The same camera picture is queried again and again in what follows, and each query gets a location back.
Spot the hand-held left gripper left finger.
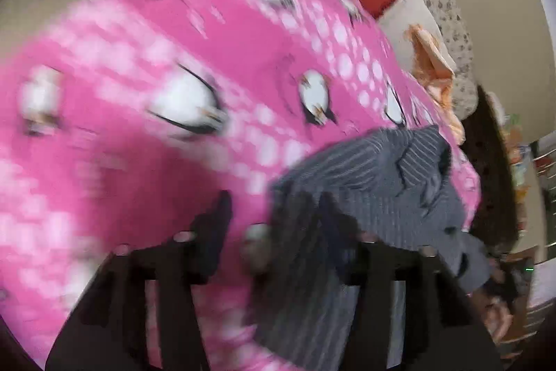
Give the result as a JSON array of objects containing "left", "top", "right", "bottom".
[{"left": 46, "top": 191, "right": 233, "bottom": 371}]

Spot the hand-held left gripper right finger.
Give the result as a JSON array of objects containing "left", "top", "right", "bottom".
[{"left": 304, "top": 193, "right": 505, "bottom": 371}]

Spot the grey striped suit jacket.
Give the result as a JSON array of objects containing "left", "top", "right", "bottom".
[{"left": 254, "top": 125, "right": 493, "bottom": 371}]

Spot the person's right forearm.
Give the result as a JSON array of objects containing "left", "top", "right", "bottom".
[{"left": 480, "top": 297, "right": 517, "bottom": 343}]

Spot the dark carved wooden cabinet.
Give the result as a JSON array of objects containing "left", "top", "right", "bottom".
[{"left": 460, "top": 84, "right": 539, "bottom": 259}]

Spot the pile of colourful household items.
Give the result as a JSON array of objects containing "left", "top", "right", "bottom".
[{"left": 499, "top": 114, "right": 537, "bottom": 202}]

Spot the pink penguin print blanket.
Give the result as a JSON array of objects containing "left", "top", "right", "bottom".
[{"left": 0, "top": 0, "right": 483, "bottom": 371}]

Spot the orange fringed scarf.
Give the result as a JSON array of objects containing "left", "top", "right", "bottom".
[{"left": 404, "top": 23, "right": 466, "bottom": 146}]

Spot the floral bed sheet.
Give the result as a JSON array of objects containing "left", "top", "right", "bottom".
[{"left": 78, "top": 0, "right": 479, "bottom": 120}]

